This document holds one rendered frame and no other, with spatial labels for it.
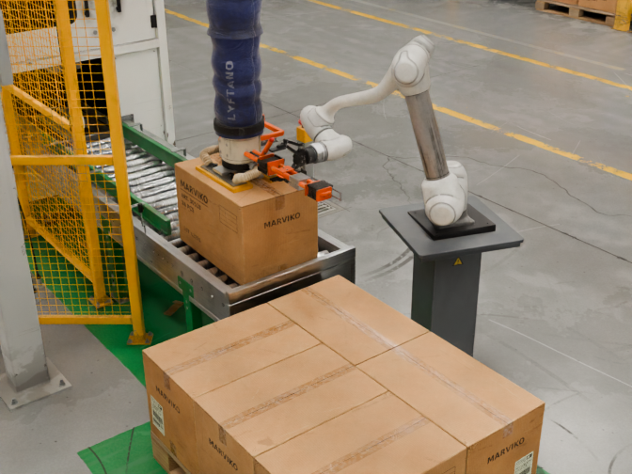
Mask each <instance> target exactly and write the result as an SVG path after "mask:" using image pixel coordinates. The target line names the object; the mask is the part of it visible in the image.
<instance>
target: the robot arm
mask: <svg viewBox="0 0 632 474"><path fill-rule="evenodd" d="M434 48H435V44H434V43H433V42H432V41H431V40H430V39H429V38H428V37H426V36H425V35H420V36H417V37H415V38H414V39H412V40H411V41H410V42H408V43H407V44H406V45H404V47H403V48H402V49H400V50H399V51H398V52H397V54H396V55H395V56H394V58H393V60H392V63H391V66H390V67H389V69H388V71H387V73H386V75H385V77H384V78H383V80H382V81H381V83H380V84H379V85H378V86H377V87H374V88H372V89H369V90H365V91H360V92H356V93H352V94H347V95H342V96H339V97H337V98H334V99H333V100H331V101H329V102H328V103H326V104H325V105H324V106H317V107H316V106H314V105H309V106H306V107H305V108H303V110H302V111H301V114H300V120H301V123H302V126H303V127H304V129H305V131H306V132H307V134H308V136H309V137H310V138H311V139H312V140H313V141H314V143H313V144H310V145H308V146H307V147H305V148H303V146H304V143H302V142H294V141H291V140H289V139H285V138H284V139H283V142H282V143H281V144H279V145H276V147H275V148H271V149H269V151H270V152H275V151H279V150H285V149H286V148H287V149H288V150H290V151H291V152H293V156H292V157H293V160H292V161H293V164H292V166H291V167H292V168H294V171H296V172H297V173H300V172H301V167H303V166H304V165H308V164H318V163H320V162H324V161H334V160H338V159H340V158H342V157H344V156H346V155H348V154H349V153H350V152H351V150H352V147H353V144H352V140H351V138H350V137H348V136H346V135H343V134H337V133H336V132H335V131H334V130H333V129H332V126H333V122H334V115H335V113H336V112H337V111H338V110H340V109H341V108H344V107H351V106H357V105H363V104H370V103H377V102H380V101H382V100H383V99H384V98H386V97H387V96H389V95H390V94H391V93H393V92H394V91H395V90H396V89H398V90H399V91H400V93H401V94H402V95H403V96H404V97H405V100H406V104H407V108H408V112H409V115H410V118H411V122H412V126H413V130H414V134H415V137H416V140H417V144H418V148H419V154H420V158H421V162H422V165H423V169H424V173H425V176H426V177H425V179H424V180H423V182H422V185H421V187H422V193H423V199H424V205H425V216H427V217H428V218H429V220H430V221H431V222H432V223H433V224H434V228H435V229H443V228H451V227H458V226H465V225H474V223H475V221H474V220H473V219H471V218H470V217H469V216H468V215H467V211H466V205H467V191H468V183H467V174H466V170H465V168H464V167H463V165H461V164H460V163H459V162H456V161H447V160H446V156H445V152H444V149H443V145H442V141H441V137H440V133H439V130H438V126H437V122H436V118H435V111H434V108H433V104H432V101H431V97H430V93H429V87H430V84H431V81H430V73H429V65H428V62H429V59H430V57H431V56H432V54H433V51H434ZM287 143H289V144H293V145H295V146H297V147H299V149H298V150H294V149H293V148H291V147H290V146H288V145H287ZM296 165H297V166H296ZM298 167H299V168H298ZM296 169H297V170H296Z"/></svg>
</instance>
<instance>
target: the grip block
mask: <svg viewBox="0 0 632 474"><path fill-rule="evenodd" d="M257 163H258V171H260V172H262V173H264V174H265V175H267V172H268V176H270V175H273V174H276V173H275V172H273V171H272V170H271V166H275V167H277V168H278V165H279V164H282V165H284V163H285V159H284V158H282V157H280V156H278V155H277V154H273V153H271V154H267V155H263V156H260V157H258V159H257Z"/></svg>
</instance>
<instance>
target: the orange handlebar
mask: <svg viewBox="0 0 632 474"><path fill-rule="evenodd" d="M264 127H265V128H267V129H269V130H271V131H273V132H274V133H270V134H264V135H261V141H263V140H267V139H269V138H270V137H278V136H282V135H284V130H282V129H279V128H277V127H276V126H274V125H272V124H270V123H268V122H266V121H265V122H264ZM244 156H246V157H247V158H249V159H251V160H253V161H255V162H256V163H257V159H258V157H257V156H255V155H253V154H251V153H249V152H248V151H246V152H245V153H244ZM271 170H272V171H273V172H275V173H276V175H277V176H278V177H280V178H281V179H287V180H290V179H289V176H291V175H293V174H297V172H296V171H294V168H292V167H290V166H284V165H283V164H279V165H278V168H277V167H275V166H271ZM310 182H313V181H312V180H307V183H310ZM307 183H304V182H299V184H298V185H299V186H300V187H302V188H304V189H305V184H307ZM331 194H332V193H331V191H327V192H325V193H321V194H320V198H328V197H330V196H331Z"/></svg>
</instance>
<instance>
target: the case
mask: <svg viewBox="0 0 632 474"><path fill-rule="evenodd" d="M203 164H204V163H203V162H202V160H201V159H200V157H198V158H195V159H191V160H187V161H183V162H179V163H176V164H175V176H176V188H177V200H178V212H179V223H180V235H181V240H183V241H184V242H185V243H186V244H188V245H189V246H191V247H192V248H193V249H195V250H196V252H198V253H199V254H200V255H201V256H203V257H204V258H205V259H207V260H208V261H210V262H211V263H212V264H213V265H215V266H216V267H217V268H219V269H220V270H221V271H223V272H224V273H225V274H227V275H228V276H229V277H231V278H232V279H233V280H235V281H236V282H237V283H239V284H240V285H244V284H246V283H249V282H251V281H254V280H257V279H260V278H262V277H267V276H270V275H271V274H274V273H277V272H280V271H282V270H285V269H288V268H291V267H293V266H295V265H298V264H301V263H303V262H306V261H311V260H313V259H316V258H318V202H316V200H314V199H313V198H311V197H308V196H305V189H303V190H300V191H298V190H296V189H295V188H293V187H291V186H290V184H289V183H285V182H284V181H283V182H279V181H277V182H271V183H270V182H267V181H266V180H264V179H257V178H255V179H253V180H249V181H248V182H249V183H251V184H252V185H253V188H251V189H247V190H244V191H241V192H238V193H234V194H233V193H232V192H231V191H229V190H228V189H226V188H225V187H223V186H221V185H220V184H218V183H217V182H214V181H213V180H211V179H210V178H208V177H206V176H205V175H203V174H202V173H200V172H198V171H197V170H196V166H199V165H203Z"/></svg>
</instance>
